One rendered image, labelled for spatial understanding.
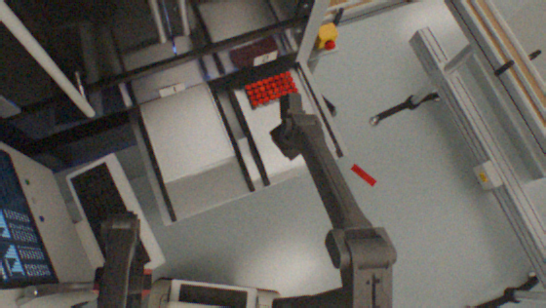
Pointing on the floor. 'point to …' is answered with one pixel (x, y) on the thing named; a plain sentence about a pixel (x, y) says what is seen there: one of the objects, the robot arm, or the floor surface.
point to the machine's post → (311, 30)
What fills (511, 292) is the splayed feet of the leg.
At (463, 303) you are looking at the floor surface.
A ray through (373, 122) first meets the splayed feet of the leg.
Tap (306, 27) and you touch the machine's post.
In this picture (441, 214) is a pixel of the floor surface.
